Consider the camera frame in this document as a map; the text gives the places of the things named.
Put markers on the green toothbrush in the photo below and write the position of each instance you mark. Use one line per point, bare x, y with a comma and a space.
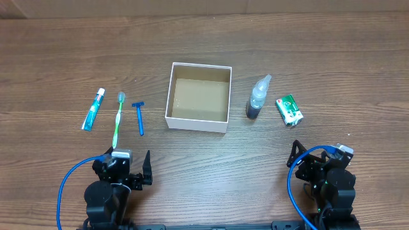
121, 100

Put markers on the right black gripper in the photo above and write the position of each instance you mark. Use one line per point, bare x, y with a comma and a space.
309, 163

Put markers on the green soap packet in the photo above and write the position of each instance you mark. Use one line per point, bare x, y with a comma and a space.
289, 110

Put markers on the white cardboard box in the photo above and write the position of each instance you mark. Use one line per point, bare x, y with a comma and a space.
198, 97

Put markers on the clear pump bottle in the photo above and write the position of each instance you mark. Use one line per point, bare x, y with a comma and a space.
257, 97

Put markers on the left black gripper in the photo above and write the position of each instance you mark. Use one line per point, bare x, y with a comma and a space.
138, 179

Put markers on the blue disposable razor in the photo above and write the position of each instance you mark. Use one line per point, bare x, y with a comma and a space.
138, 106

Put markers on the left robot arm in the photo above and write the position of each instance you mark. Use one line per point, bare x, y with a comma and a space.
106, 199

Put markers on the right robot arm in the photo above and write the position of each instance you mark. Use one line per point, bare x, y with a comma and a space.
331, 185

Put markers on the toothpaste tube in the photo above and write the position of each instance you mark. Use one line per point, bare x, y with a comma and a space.
90, 118

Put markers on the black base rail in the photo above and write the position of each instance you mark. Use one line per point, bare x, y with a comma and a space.
275, 225

